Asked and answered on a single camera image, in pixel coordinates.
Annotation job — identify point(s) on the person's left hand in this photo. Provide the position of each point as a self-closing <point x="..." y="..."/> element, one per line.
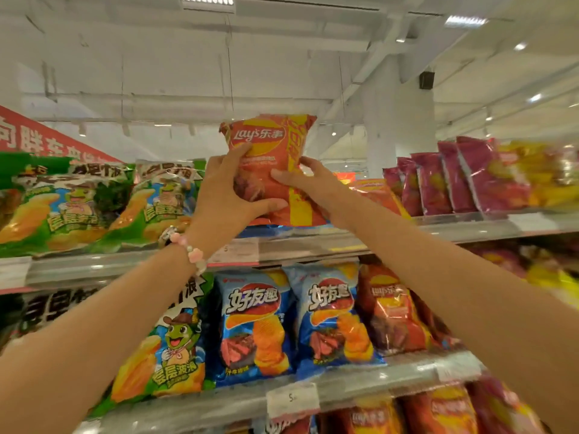
<point x="217" y="207"/>

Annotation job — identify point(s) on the person's right hand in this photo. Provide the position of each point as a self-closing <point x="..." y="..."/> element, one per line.
<point x="325" y="194"/>

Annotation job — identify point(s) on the grey metal shelf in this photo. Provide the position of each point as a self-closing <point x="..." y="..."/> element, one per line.
<point x="113" y="266"/>
<point x="362" y="379"/>

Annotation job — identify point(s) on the yellow Lay's chip bag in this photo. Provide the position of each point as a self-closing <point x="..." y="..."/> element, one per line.
<point x="552" y="176"/>
<point x="552" y="275"/>

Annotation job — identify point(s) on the person's right forearm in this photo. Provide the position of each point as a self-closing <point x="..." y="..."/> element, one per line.
<point x="475" y="302"/>

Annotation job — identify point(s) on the person's left forearm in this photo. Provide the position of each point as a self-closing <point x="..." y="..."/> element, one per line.
<point x="90" y="339"/>

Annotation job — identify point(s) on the white price tag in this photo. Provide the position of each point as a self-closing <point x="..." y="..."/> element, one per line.
<point x="88" y="427"/>
<point x="234" y="252"/>
<point x="13" y="273"/>
<point x="292" y="400"/>
<point x="534" y="222"/>
<point x="458" y="369"/>

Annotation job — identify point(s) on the black ceiling speaker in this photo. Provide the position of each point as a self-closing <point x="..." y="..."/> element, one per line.
<point x="426" y="80"/>

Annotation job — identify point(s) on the red hanging banner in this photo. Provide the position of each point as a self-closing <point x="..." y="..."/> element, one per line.
<point x="40" y="135"/>

